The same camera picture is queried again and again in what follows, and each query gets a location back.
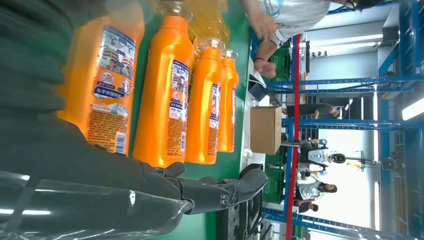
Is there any white humanoid robot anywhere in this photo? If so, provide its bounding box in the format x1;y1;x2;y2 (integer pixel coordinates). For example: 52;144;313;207
298;139;347;173

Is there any cardboard box with yellow mark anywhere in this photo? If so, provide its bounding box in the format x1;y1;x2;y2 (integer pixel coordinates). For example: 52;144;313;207
250;105;283;156

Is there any clear plastic wrist film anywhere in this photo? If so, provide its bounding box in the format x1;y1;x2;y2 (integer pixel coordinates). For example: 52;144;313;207
0;170;195;240

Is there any green plastic crate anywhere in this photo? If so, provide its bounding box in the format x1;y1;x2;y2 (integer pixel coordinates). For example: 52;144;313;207
264;46;292;82
263;132;287;205

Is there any dark tablet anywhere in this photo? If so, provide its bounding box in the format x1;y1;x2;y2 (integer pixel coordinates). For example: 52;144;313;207
247;74;282;107

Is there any blue metal shelving rack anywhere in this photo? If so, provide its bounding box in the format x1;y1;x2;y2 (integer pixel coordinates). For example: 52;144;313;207
251;0;424;240

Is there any red metal post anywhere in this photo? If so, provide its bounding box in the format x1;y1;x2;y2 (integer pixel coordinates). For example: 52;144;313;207
285;33;302;240

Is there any person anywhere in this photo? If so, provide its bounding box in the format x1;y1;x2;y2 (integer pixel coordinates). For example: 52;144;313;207
240;0;387;80
297;202;320;215
294;180;338;201
281;103;342;119

